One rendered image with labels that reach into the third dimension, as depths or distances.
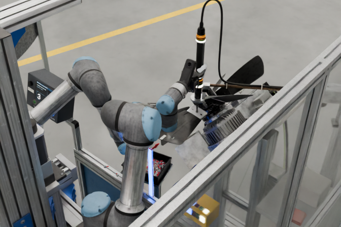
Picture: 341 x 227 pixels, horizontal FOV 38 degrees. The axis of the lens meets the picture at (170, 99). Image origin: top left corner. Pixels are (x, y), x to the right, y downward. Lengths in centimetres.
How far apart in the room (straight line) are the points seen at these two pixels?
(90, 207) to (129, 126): 39
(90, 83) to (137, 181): 54
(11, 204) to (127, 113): 54
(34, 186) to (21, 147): 21
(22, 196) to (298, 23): 437
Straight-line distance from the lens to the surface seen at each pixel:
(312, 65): 138
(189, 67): 220
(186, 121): 244
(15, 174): 185
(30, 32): 429
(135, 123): 178
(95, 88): 221
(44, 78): 269
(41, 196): 200
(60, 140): 416
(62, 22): 569
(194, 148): 256
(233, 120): 249
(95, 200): 202
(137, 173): 187
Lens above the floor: 281
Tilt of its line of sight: 39 degrees down
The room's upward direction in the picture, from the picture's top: 1 degrees clockwise
